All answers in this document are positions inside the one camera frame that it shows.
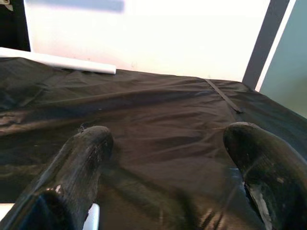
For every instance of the black door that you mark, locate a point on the black door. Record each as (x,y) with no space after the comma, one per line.
(12,28)

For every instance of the dark grey door frame post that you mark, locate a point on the dark grey door frame post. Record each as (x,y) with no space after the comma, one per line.
(266,43)

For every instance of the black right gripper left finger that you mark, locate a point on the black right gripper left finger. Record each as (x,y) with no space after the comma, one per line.
(74,172)

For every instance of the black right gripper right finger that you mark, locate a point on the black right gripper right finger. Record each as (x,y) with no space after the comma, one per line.
(268,172)

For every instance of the black shiny tablecloth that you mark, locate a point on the black shiny tablecloth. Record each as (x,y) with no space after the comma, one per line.
(168,119)

